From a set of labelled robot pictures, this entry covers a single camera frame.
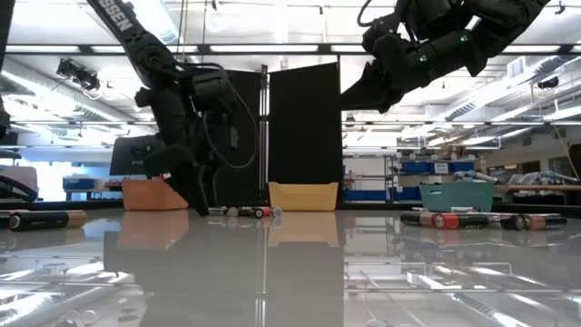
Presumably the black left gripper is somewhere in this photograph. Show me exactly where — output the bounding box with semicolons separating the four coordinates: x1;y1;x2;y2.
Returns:
168;111;241;216

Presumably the yellow plastic bin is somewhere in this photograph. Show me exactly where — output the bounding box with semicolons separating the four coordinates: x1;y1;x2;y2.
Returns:
267;181;340;213

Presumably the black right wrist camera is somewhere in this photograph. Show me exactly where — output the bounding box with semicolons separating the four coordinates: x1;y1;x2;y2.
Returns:
361;13;409;63

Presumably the black computer monitor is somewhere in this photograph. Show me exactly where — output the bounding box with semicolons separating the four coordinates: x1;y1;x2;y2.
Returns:
109;134;167;178

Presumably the wooden workbench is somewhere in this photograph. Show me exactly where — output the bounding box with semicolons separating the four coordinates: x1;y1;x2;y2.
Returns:
494;183;581;206

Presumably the teal plastic bin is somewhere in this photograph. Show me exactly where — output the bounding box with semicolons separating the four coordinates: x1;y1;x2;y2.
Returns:
419;181;496;213

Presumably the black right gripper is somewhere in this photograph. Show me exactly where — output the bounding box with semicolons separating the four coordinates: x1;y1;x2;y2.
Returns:
340;49;421;114

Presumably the black office chair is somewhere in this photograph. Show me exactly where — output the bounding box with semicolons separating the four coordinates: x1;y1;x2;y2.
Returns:
0;174;41;203

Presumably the orange plastic bin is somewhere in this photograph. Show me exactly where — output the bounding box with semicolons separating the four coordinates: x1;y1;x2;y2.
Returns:
121;179;190;212

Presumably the metal storage shelf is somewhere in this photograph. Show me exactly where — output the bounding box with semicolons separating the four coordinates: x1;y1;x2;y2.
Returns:
384;154;483;203

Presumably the blue storage crate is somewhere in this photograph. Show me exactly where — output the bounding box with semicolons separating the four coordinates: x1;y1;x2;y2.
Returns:
62;176;97;192

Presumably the black folding screen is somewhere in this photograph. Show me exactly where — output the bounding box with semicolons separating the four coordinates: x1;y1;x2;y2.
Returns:
181;62;345;206

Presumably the black ceiling camera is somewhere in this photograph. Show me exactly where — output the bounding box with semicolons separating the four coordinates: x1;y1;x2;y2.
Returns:
55;57;102;92

